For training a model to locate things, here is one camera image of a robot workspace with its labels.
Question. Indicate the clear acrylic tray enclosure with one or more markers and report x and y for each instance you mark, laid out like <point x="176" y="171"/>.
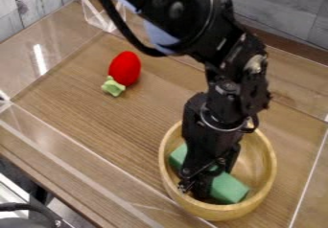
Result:
<point x="88" y="145"/>

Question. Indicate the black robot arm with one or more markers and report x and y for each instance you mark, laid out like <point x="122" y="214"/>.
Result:
<point x="198" y="28"/>

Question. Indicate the green rectangular block stick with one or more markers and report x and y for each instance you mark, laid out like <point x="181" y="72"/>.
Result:
<point x="229" y="189"/>

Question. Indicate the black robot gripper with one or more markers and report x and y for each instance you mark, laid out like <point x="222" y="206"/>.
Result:
<point x="213" y="149"/>

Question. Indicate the wooden brown bowl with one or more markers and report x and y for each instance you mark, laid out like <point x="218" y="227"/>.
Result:
<point x="254" y="170"/>

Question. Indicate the red toy strawberry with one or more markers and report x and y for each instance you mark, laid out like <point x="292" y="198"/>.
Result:
<point x="122" y="73"/>

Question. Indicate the black clamp under table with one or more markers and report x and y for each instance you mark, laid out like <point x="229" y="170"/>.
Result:
<point x="28" y="214"/>

